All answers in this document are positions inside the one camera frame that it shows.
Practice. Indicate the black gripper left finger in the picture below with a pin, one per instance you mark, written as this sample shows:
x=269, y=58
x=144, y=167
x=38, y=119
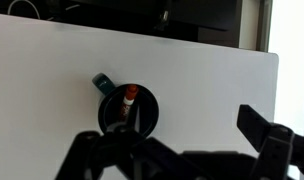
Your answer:
x=125, y=156

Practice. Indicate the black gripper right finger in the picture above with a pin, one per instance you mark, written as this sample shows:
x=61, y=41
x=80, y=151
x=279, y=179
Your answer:
x=278, y=150

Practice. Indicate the red dry-erase marker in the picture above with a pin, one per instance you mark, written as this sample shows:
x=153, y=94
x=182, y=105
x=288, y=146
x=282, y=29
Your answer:
x=128, y=101

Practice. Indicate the dark blue ceramic mug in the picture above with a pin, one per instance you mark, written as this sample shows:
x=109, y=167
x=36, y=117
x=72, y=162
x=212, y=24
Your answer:
x=148, y=113

